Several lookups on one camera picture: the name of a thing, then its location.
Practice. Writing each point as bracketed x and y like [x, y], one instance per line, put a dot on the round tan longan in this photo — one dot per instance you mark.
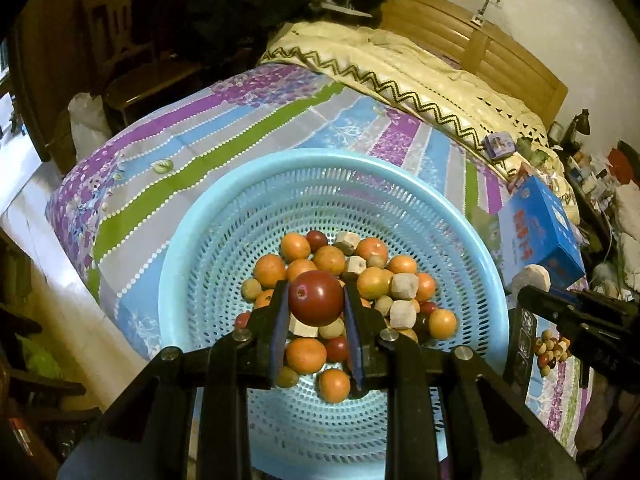
[287, 376]
[251, 290]
[377, 261]
[384, 305]
[331, 331]

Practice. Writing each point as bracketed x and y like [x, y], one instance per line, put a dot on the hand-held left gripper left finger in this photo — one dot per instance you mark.
[280, 332]

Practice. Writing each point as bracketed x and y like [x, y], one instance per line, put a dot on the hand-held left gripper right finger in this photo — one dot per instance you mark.
[352, 340]

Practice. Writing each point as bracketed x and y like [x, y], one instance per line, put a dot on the dark purple cherry tomato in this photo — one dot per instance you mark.
[422, 327]

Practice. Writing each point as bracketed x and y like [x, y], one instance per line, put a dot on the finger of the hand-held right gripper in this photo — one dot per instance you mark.
[547, 302]

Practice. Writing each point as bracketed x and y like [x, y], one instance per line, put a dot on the white plastic bag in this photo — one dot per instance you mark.
[87, 120]

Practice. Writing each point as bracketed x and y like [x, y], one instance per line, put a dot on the white wall socket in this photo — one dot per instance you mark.
[477, 19]

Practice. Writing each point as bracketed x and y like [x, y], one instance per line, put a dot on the blue green printed carton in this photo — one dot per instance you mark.
[540, 230]

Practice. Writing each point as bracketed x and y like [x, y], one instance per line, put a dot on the wooden chair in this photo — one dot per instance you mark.
[130, 85]

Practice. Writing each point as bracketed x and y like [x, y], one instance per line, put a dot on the red cherry tomato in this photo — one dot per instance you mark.
[316, 297]
[428, 308]
[337, 350]
[243, 320]
[316, 240]

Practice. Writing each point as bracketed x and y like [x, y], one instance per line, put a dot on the cream zigzag quilt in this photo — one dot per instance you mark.
[400, 70]

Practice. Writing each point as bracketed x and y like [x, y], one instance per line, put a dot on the red bag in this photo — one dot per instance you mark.
[625, 165]

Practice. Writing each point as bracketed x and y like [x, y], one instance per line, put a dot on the green plastic bag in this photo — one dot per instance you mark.
[42, 362]

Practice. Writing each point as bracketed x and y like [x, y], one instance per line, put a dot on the beige padded coat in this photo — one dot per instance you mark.
[630, 220]

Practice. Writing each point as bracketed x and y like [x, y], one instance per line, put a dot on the purple snack packet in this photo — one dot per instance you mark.
[498, 146]

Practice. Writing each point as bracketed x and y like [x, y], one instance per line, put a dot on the light blue plastic basket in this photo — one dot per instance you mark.
[225, 220]

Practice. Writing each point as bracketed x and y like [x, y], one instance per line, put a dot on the nightstand clutter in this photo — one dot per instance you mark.
[590, 175]

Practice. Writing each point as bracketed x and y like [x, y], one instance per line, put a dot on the pale beige cut chunk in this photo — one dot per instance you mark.
[531, 276]

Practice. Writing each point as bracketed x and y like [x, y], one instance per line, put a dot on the green leafy vegetable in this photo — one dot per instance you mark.
[532, 152]

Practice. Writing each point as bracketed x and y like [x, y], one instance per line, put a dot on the heap of oranges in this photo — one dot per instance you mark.
[306, 355]

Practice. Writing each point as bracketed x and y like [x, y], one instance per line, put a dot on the wooden headboard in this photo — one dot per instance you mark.
[500, 60]

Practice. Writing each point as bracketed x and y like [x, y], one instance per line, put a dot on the pile of dark clothes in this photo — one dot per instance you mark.
[225, 10]

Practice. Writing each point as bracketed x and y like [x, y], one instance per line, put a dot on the dark desk lamp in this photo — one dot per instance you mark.
[580, 122]

